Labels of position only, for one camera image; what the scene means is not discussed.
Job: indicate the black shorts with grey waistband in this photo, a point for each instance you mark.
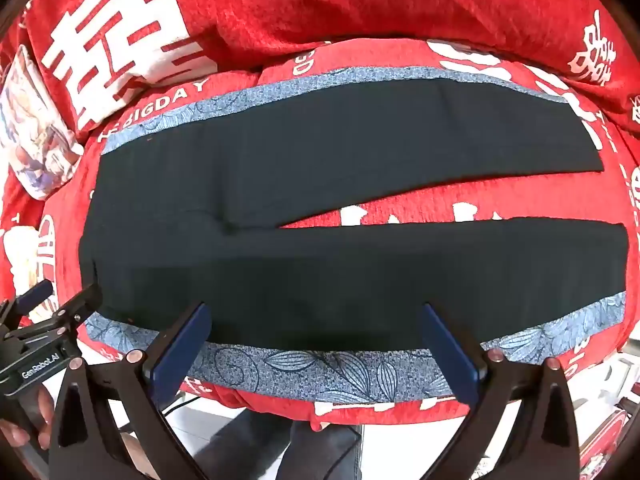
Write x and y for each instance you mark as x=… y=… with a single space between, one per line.
x=300 y=160

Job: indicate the person's legs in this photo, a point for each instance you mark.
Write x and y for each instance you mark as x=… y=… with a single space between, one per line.
x=260 y=445

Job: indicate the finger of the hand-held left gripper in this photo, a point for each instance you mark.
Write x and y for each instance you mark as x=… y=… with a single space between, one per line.
x=80 y=305
x=36 y=292

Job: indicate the red printed blanket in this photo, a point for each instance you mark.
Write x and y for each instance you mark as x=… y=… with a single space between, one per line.
x=400 y=208

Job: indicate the red round box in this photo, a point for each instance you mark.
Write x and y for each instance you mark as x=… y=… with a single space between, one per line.
x=605 y=440

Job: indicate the picture printed cushion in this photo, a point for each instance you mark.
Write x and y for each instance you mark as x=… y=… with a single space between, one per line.
x=30 y=125

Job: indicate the red printed quilt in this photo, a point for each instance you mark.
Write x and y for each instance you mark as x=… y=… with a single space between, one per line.
x=350 y=0

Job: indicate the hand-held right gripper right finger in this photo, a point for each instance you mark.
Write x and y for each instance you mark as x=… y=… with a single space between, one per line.
x=447 y=355

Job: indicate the person's left hand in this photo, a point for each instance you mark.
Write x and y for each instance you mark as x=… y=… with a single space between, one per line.
x=37 y=402

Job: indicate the cream soft item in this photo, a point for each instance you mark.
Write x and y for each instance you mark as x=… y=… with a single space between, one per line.
x=15 y=240

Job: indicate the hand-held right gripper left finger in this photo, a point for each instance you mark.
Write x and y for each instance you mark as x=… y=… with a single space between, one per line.
x=182 y=355

